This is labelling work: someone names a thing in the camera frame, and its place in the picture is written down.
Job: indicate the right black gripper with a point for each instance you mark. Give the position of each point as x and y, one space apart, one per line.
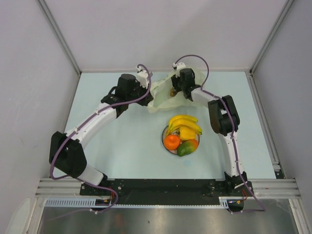
175 81

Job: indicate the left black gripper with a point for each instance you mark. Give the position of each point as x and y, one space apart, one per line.
146 101

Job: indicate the brown fake longan bunch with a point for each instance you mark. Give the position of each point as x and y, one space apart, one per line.
173 93

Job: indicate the pale yellow plastic bag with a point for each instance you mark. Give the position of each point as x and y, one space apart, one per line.
160 90

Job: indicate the yellow fake banana bunch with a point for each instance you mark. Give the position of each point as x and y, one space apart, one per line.
183 120

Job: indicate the white plate red characters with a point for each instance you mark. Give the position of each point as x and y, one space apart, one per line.
176 132

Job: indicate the yellow fake bell pepper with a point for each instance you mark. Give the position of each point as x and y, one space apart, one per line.
186 133

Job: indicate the orange fake fruit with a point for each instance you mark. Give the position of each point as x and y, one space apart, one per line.
171 142

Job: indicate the green orange fake mango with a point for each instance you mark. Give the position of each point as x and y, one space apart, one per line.
187 147

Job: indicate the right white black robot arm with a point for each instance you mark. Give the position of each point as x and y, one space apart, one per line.
224 120

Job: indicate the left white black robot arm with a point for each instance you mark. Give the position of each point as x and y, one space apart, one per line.
67 149

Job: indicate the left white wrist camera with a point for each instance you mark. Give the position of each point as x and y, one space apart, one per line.
142 77

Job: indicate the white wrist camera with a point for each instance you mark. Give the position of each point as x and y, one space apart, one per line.
178 66
142 77

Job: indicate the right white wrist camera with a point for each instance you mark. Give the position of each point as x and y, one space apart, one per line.
178 66

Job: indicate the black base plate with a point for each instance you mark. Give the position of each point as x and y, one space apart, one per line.
170 192

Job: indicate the aluminium frame rails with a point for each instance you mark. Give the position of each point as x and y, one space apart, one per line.
262 188

